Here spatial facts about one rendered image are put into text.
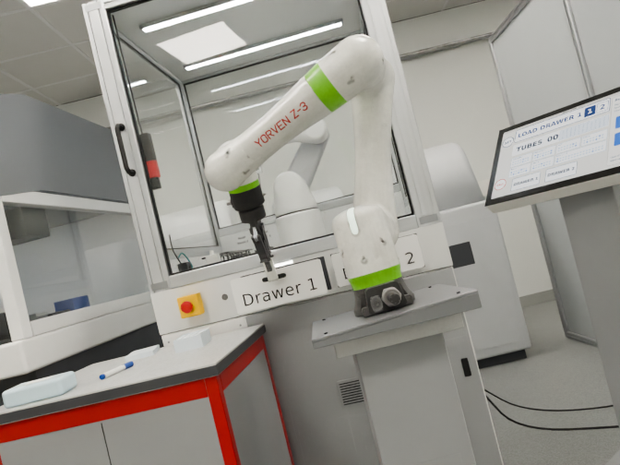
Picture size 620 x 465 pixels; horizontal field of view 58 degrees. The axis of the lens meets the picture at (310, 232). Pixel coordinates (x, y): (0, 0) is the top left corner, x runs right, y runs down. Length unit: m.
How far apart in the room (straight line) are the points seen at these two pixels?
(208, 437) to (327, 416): 0.65
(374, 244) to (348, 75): 0.40
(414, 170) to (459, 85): 3.59
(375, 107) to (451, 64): 4.00
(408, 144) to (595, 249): 0.65
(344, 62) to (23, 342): 1.29
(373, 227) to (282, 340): 0.74
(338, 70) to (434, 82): 4.06
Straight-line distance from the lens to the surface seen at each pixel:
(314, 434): 1.97
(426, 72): 5.39
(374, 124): 1.47
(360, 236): 1.28
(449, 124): 5.31
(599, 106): 1.84
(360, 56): 1.33
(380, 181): 1.46
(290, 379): 1.93
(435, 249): 1.86
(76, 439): 1.52
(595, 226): 1.81
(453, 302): 1.18
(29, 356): 1.97
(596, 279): 1.84
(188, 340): 1.70
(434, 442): 1.33
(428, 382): 1.29
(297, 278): 1.72
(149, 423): 1.43
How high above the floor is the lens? 0.96
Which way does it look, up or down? 2 degrees up
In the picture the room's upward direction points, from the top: 14 degrees counter-clockwise
